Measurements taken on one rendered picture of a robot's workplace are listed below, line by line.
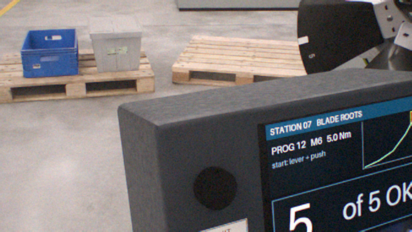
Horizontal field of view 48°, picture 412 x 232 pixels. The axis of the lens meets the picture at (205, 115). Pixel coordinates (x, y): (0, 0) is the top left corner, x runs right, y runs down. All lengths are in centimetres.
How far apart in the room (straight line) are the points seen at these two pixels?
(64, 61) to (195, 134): 340
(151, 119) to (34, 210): 215
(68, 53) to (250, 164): 336
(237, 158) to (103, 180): 229
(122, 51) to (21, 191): 152
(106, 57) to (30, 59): 55
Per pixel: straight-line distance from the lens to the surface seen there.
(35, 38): 425
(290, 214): 36
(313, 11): 132
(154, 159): 31
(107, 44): 366
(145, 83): 366
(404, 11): 113
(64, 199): 250
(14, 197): 259
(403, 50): 112
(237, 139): 32
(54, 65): 370
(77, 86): 364
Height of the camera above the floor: 139
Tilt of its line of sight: 25 degrees down
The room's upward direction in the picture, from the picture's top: 1 degrees clockwise
